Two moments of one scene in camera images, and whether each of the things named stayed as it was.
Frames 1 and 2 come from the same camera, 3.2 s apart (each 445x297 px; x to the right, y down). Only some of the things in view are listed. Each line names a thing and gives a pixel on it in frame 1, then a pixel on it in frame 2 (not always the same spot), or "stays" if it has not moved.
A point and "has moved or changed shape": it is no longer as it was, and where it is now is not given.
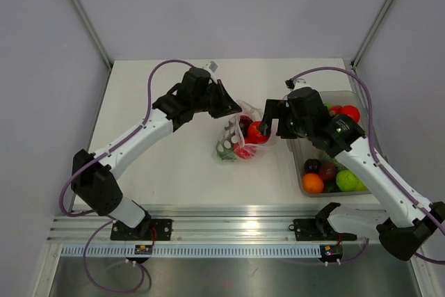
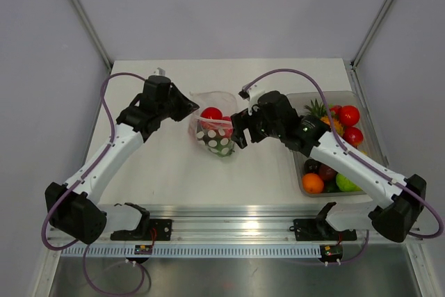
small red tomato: [245, 151] -> [226, 123]
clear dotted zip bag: [241, 138] has moved or changed shape
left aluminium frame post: [83, 15] stays
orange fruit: [312, 183] stays
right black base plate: [318, 229] stays
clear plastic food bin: [304, 148] stays
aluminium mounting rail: [217, 223] stays
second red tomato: [352, 110] stays
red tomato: [255, 135] has moved or changed shape
